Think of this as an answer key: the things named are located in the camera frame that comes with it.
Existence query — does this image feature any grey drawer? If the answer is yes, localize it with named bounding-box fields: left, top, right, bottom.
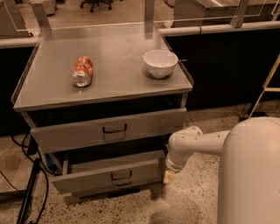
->
left=52, top=150, right=165, bottom=197
left=72, top=178, right=161, bottom=198
left=31, top=108, right=186, bottom=153

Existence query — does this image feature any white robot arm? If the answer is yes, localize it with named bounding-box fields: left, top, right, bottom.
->
left=164, top=116, right=280, bottom=224

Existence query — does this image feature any grey bottom drawer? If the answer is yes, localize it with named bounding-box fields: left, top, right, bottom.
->
left=72, top=178, right=161, bottom=198

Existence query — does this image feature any grey metal drawer cabinet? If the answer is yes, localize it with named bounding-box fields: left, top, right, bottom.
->
left=14, top=24, right=193, bottom=163

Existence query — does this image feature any grey top drawer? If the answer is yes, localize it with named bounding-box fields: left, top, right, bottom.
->
left=31, top=108, right=186, bottom=153

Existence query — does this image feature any white ceramic bowl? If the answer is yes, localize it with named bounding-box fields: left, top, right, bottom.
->
left=143, top=50, right=178, bottom=78

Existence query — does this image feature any orange soda can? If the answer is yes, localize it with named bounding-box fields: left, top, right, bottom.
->
left=71, top=56, right=93, bottom=88

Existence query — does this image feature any black floor stand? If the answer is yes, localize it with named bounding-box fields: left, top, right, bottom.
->
left=0, top=158, right=40, bottom=224

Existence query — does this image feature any black office chair base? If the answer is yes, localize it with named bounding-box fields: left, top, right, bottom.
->
left=80, top=0, right=114, bottom=13

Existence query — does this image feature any yellow wooden frame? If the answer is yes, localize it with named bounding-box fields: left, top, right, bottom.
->
left=247, top=53, right=280, bottom=118

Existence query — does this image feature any black floor cable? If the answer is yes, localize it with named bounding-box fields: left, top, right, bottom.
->
left=0, top=132, right=63, bottom=224

